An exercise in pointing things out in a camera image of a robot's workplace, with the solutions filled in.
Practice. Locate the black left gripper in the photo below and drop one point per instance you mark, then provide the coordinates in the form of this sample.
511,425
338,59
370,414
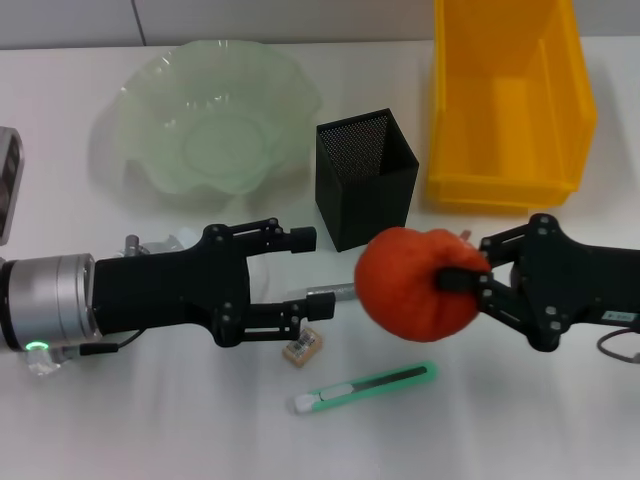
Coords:
165,290

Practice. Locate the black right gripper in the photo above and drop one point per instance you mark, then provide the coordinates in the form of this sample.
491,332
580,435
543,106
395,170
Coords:
575,285

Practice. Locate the orange-red soft toy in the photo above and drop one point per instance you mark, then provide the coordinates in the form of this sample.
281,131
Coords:
400,285

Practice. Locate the clear green-label water bottle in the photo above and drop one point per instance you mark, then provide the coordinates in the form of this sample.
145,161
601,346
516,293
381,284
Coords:
185,236

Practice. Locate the silver glitter pen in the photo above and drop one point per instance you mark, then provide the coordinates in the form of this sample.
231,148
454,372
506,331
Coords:
345,291

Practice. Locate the beige eraser with barcode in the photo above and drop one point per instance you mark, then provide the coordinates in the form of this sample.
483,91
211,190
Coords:
306,349

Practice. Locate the black mesh pen holder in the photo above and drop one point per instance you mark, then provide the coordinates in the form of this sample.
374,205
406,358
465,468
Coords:
365,200

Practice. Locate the green utility knife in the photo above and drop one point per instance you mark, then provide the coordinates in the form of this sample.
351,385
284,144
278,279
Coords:
365,387

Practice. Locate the green wavy glass fruit plate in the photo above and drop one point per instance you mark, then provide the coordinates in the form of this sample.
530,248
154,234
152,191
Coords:
220,140

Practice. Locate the yellow plastic storage bin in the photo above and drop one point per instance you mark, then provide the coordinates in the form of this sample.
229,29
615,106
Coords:
505,125

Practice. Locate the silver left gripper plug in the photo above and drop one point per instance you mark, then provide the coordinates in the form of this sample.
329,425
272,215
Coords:
132,245

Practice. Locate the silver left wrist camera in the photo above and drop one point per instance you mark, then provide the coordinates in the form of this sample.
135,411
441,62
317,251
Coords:
9,185

